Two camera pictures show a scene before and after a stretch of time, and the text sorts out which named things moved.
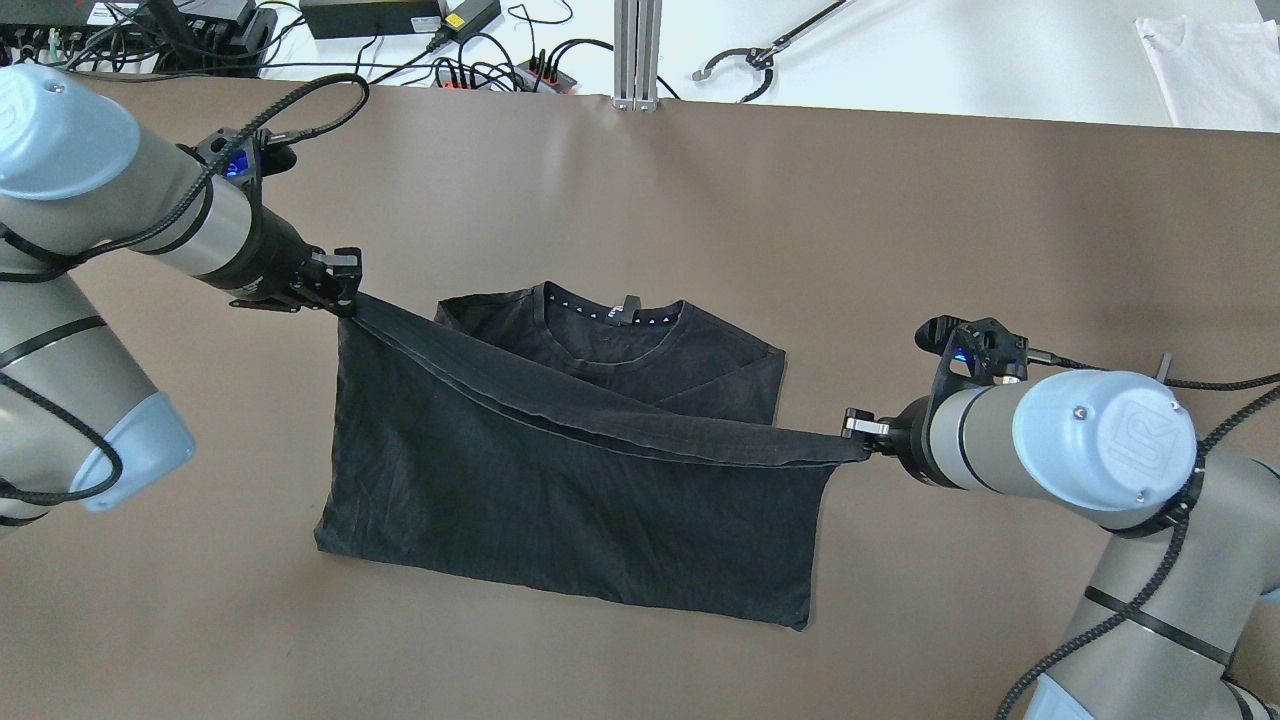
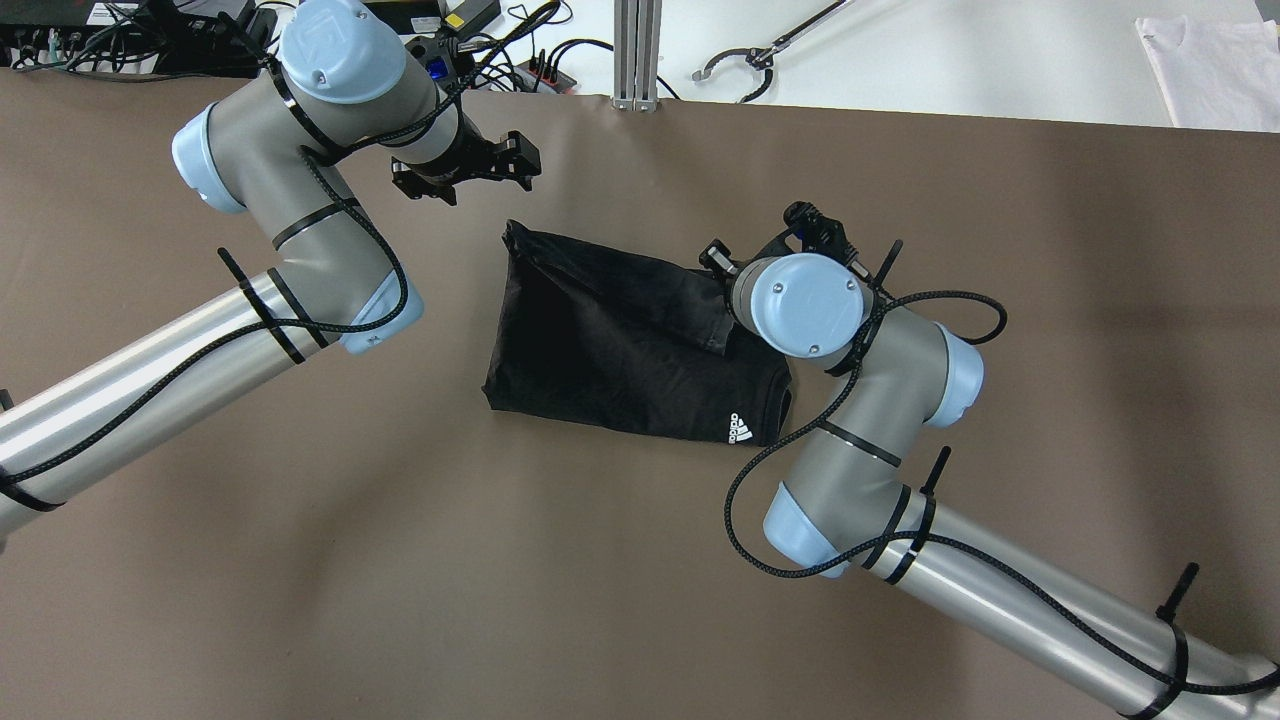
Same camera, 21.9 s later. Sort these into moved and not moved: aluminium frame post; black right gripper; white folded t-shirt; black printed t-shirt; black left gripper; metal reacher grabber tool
Moved: black right gripper; black printed t-shirt; black left gripper
Not moved: metal reacher grabber tool; aluminium frame post; white folded t-shirt
